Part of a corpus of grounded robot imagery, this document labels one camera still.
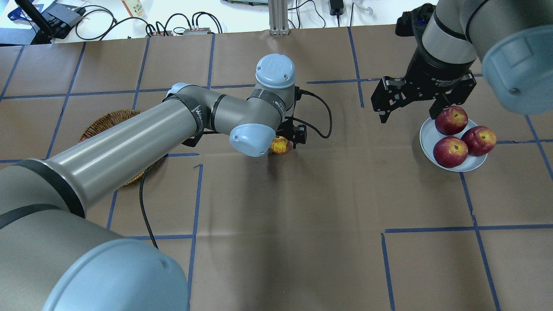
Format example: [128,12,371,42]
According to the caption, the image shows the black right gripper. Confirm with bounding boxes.
[371,47,477,124]

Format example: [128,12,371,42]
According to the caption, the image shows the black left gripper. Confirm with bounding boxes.
[276,86,307,149]

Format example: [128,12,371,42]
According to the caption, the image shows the red yellow carried apple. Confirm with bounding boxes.
[269,136,290,154]

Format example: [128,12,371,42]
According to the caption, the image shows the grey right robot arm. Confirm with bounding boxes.
[371,0,553,123]

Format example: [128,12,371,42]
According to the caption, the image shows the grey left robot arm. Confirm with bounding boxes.
[0,54,296,311]

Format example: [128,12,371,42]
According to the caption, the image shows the light blue plate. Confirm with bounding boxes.
[419,117,488,172]

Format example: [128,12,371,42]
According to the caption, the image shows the red apple upper plate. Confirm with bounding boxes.
[435,106,469,136]

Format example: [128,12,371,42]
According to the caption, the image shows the red apple plate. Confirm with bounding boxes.
[435,106,469,136]
[432,136,468,168]

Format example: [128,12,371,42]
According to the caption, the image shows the red apple lower plate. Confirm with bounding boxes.
[432,136,468,168]

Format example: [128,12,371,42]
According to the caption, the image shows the red apple plate edge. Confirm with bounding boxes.
[461,126,497,157]

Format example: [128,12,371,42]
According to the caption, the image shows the woven wicker basket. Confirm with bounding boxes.
[77,109,166,187]

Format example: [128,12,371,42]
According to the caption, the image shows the black power adapter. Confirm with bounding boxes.
[329,0,344,16]

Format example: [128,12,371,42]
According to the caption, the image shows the aluminium frame post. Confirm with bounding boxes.
[268,0,289,36]

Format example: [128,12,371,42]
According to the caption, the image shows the black cables on desk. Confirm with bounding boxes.
[76,4,223,40]

